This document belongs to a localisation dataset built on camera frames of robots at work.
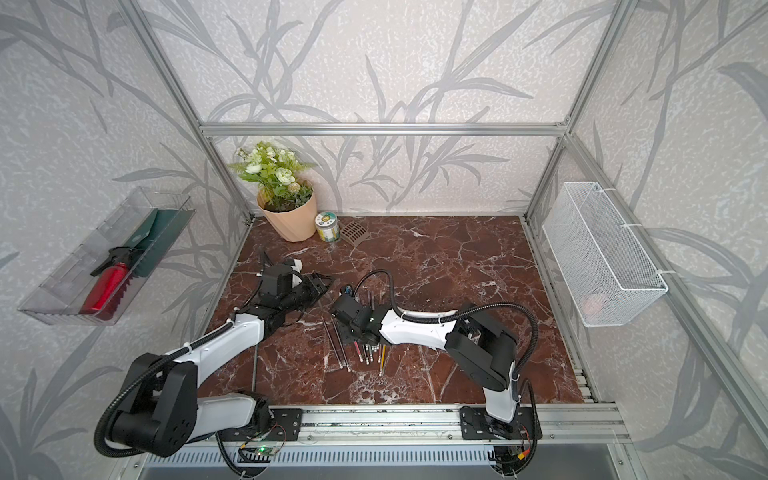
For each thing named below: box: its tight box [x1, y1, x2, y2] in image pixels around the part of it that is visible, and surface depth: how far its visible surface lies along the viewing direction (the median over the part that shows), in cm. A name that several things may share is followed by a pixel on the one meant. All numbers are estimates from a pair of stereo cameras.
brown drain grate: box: [340, 221, 371, 246], surface depth 115 cm
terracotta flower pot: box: [256, 190, 317, 242], surface depth 105 cm
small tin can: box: [315, 211, 341, 243], surface depth 111 cm
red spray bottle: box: [80, 246, 137, 315], surface depth 62 cm
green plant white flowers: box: [228, 141, 317, 212], surface depth 100 cm
